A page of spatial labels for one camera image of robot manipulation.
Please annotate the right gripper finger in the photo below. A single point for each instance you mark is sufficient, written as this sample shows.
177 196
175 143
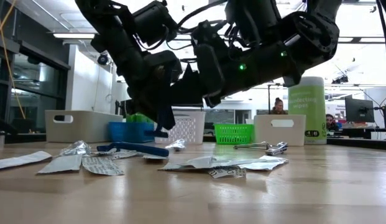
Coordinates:
185 93

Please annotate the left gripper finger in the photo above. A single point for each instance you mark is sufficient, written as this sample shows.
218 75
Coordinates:
170 105
143 101

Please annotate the green Pert shampoo bottle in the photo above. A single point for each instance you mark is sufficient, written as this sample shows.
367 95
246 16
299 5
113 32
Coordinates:
137 118

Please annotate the blue disposable razor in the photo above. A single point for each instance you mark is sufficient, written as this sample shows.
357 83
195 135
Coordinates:
140 148

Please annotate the white packet with black print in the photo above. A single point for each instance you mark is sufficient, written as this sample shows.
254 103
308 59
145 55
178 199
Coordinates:
102 166
127 155
227 172

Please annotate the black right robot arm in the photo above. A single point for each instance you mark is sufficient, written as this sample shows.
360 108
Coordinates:
310 37

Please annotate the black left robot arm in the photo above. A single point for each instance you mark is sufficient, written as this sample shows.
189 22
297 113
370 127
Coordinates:
115 40

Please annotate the black computer monitor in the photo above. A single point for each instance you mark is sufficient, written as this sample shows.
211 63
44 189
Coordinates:
121 109
359 110

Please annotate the white perforated plastic basket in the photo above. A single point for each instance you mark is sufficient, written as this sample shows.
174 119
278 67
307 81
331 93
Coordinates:
192 130

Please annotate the blue plastic basket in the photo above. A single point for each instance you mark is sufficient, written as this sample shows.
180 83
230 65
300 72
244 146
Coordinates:
130 133

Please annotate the shiny silver wrapped item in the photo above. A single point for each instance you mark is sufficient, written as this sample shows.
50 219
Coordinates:
177 145

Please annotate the black ceiling spotlight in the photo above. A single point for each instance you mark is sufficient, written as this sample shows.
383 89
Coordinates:
102 59

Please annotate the person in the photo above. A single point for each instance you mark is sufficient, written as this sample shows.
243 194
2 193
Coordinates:
329 121
278 106

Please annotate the green plastic basket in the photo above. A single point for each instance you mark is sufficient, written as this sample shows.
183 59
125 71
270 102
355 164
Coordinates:
233 133

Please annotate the grey plastic bin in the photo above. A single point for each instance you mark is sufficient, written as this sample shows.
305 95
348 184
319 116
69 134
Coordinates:
87 130

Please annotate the white plastic bin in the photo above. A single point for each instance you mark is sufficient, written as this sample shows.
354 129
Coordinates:
279 133

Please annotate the green disinfecting wipes canister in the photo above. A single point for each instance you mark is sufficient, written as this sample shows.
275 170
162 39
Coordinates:
307 99

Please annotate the crumpled shiny foil packet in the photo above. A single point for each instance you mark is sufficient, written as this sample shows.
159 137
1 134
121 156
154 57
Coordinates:
75 148

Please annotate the fluorescent ceiling light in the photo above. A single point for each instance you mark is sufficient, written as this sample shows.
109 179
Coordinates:
74 35

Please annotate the black ceiling light fixture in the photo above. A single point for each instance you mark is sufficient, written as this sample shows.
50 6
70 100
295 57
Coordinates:
340 80

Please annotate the small metal cup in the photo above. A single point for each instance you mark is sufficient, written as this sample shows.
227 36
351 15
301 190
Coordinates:
0 140

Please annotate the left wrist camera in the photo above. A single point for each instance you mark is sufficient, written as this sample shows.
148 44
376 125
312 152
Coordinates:
153 23

